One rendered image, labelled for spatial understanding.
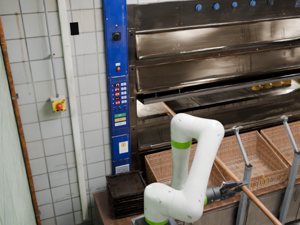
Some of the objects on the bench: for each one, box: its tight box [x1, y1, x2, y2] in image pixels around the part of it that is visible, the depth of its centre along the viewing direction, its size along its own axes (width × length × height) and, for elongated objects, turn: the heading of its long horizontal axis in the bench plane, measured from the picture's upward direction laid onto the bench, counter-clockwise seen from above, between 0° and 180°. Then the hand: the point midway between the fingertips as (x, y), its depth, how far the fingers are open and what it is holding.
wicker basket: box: [260, 121, 300, 180], centre depth 331 cm, size 49×56×28 cm
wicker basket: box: [144, 143, 226, 206], centre depth 292 cm, size 49×56×28 cm
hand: (241, 186), depth 208 cm, fingers closed on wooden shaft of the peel, 3 cm apart
